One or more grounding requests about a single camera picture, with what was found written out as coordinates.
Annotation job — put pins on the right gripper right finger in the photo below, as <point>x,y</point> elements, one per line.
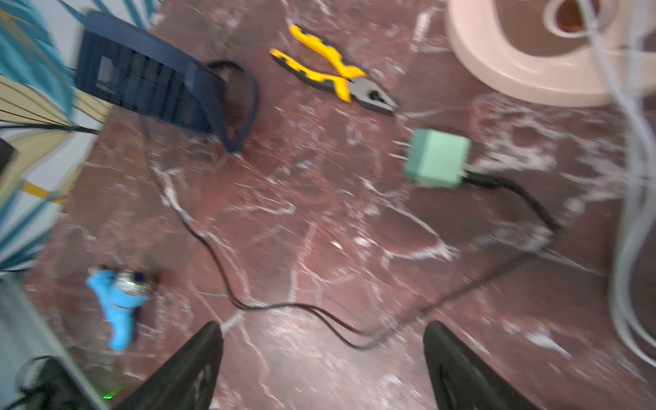
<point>461,379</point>

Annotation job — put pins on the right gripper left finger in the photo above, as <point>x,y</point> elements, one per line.
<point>187,380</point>

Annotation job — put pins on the green USB charger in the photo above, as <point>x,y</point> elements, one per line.
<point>434,159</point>

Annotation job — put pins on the small navy blue fan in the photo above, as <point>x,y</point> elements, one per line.
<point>133,69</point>

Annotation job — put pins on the beige desk fan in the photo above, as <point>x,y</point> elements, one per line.
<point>539,51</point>

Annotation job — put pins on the light blue pipe fitting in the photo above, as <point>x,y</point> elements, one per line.
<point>120,294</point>

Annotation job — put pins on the yellow black pliers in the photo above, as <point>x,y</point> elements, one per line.
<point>349,84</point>

